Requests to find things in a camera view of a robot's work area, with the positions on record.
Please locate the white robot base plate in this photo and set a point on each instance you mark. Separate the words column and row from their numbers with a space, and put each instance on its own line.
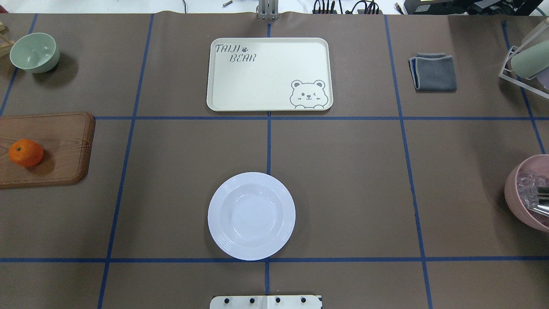
column 267, row 302

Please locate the light green bowl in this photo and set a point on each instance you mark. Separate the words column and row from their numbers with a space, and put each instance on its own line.
column 35, row 53

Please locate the folded grey cloth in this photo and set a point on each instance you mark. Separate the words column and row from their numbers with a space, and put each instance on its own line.
column 433, row 72

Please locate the white cup rack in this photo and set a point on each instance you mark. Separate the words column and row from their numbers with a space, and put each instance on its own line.
column 537, row 35

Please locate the pink bowl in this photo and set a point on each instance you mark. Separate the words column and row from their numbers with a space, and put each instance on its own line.
column 539, row 164

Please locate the metal scoop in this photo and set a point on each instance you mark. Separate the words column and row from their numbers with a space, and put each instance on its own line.
column 537, row 199

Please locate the brown wooden tray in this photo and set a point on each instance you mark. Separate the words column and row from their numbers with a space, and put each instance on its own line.
column 66, row 139

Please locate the cream bear serving tray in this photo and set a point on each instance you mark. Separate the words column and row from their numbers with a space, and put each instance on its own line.
column 269, row 74

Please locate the white round plate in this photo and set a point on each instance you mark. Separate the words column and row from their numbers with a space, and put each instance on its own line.
column 251, row 216

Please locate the wooden peg rack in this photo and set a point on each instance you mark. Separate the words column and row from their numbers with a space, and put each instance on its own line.
column 5, row 43

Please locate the pale green cup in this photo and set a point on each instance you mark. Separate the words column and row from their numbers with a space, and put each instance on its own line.
column 529, row 62

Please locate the purple cup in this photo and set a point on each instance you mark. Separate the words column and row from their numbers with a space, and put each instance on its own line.
column 543, row 78

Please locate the metal frame post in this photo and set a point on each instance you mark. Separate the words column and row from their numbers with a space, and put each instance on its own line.
column 268, row 10

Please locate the orange fruit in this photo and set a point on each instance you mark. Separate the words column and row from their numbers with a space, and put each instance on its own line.
column 26, row 153

